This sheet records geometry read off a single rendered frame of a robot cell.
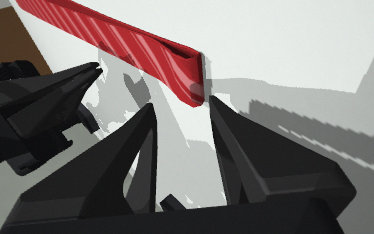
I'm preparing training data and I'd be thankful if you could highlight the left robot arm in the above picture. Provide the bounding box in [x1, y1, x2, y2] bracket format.
[57, 109, 94, 134]

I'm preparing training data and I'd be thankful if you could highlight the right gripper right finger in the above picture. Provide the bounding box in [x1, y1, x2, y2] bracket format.
[209, 95, 357, 219]

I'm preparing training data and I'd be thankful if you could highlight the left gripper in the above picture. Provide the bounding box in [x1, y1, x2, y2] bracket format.
[0, 60, 103, 176]

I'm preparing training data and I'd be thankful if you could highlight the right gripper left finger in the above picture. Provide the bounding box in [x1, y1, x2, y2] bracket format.
[2, 102, 158, 226]

